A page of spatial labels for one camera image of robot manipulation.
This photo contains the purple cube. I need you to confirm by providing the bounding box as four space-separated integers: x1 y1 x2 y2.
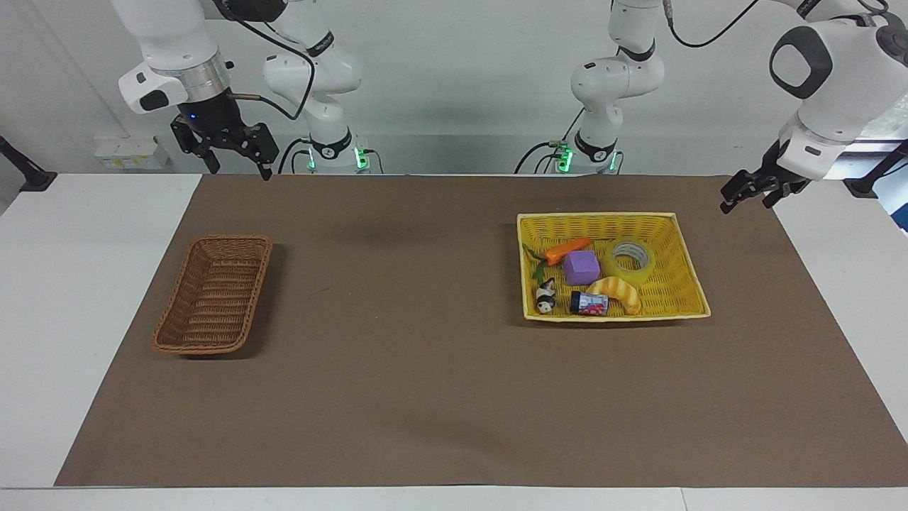
563 250 602 287

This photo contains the orange toy carrot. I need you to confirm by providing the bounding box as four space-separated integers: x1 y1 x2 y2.
522 237 592 282

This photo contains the clear tape roll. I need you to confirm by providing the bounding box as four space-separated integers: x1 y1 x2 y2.
601 239 654 287

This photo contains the black stand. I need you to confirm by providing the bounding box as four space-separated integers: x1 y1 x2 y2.
843 141 908 199
0 135 58 193

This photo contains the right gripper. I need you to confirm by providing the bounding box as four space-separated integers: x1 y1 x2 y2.
170 89 279 182

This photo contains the yellow toy croissant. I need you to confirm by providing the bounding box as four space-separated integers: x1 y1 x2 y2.
587 276 643 317

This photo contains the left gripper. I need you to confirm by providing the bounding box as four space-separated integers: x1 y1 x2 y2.
719 139 811 215

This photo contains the small dark printed can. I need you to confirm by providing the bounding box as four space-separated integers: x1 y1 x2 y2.
570 290 610 317

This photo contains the black cable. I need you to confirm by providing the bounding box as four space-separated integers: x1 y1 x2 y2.
514 106 587 175
276 137 314 175
663 0 761 49
211 0 317 121

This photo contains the brown wicker basket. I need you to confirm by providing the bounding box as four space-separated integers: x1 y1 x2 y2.
151 235 275 356

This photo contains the yellow plastic basket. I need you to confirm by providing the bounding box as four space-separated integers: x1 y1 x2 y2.
516 211 712 324

